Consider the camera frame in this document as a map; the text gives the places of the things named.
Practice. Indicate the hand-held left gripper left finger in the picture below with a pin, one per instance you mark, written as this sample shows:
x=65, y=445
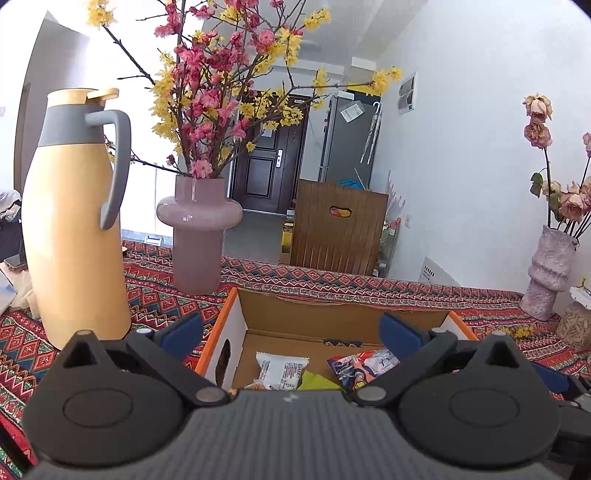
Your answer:
x=182, y=334

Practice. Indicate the clear storage jar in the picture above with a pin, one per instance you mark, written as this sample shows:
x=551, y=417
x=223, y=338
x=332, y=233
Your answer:
x=575, y=323

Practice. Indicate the grey refrigerator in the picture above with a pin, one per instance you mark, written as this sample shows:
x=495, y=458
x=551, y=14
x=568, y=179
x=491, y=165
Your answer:
x=344, y=147

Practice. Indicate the white decorative fronds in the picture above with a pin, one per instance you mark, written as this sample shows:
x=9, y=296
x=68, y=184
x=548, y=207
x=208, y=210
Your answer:
x=396, y=198

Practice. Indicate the textured pink vase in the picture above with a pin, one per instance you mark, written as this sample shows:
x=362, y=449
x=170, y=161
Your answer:
x=547, y=272

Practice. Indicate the fallen yellow flowers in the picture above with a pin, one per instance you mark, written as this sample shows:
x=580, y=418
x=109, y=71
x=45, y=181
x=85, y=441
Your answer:
x=521, y=332

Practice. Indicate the red cardboard box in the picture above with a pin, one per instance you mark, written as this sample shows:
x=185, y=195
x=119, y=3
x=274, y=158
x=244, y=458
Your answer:
x=295, y=323

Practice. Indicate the black bag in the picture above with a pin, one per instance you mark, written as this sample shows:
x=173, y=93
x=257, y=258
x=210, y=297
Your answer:
x=11, y=240

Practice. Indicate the pink glass vase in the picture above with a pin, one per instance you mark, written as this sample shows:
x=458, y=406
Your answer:
x=198, y=240

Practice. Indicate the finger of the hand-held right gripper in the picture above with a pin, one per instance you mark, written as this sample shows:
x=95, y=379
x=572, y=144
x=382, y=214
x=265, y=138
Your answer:
x=551, y=381

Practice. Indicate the large red cartoon snack bag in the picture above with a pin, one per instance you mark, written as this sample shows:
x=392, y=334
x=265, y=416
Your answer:
x=360, y=367

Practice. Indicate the white carton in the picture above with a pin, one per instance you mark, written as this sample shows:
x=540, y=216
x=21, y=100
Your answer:
x=364, y=69

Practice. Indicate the yellow and pink blossom branches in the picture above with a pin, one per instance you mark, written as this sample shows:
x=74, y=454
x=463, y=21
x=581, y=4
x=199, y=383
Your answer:
x=207, y=99

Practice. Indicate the blue bag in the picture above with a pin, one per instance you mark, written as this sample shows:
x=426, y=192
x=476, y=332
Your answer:
x=351, y=184

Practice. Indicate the bunch of dried roses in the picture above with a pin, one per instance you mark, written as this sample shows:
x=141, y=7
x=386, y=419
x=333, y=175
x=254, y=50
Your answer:
x=538, y=134

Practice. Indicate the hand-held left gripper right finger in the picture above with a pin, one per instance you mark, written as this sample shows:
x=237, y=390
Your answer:
x=400, y=334

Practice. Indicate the white wall fixture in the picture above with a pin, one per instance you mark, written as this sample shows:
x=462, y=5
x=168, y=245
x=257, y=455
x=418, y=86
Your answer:
x=438, y=274

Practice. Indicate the white snack packet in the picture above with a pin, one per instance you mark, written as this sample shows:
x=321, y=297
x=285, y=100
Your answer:
x=279, y=369

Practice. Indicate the green snack packet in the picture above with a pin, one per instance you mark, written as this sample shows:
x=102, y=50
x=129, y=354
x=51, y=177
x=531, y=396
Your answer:
x=316, y=383

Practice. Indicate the white paper notice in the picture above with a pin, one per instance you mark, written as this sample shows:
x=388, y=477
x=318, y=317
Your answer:
x=352, y=113

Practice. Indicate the white umbrella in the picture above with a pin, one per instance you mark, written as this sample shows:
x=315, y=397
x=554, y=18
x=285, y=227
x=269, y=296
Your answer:
x=371, y=134

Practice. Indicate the yellow thermos jug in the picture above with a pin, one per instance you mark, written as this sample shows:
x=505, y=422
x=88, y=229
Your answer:
x=74, y=230

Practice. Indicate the cream cloth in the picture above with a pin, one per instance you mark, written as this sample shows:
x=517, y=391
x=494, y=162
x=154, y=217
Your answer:
x=25, y=295

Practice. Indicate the dark brown door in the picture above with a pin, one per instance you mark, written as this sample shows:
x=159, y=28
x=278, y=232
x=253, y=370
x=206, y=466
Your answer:
x=258, y=175

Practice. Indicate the yellow carton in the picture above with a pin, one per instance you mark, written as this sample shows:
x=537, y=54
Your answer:
x=288, y=237

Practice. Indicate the white door leaf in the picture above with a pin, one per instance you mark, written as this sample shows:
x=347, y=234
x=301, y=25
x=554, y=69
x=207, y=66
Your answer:
x=51, y=60

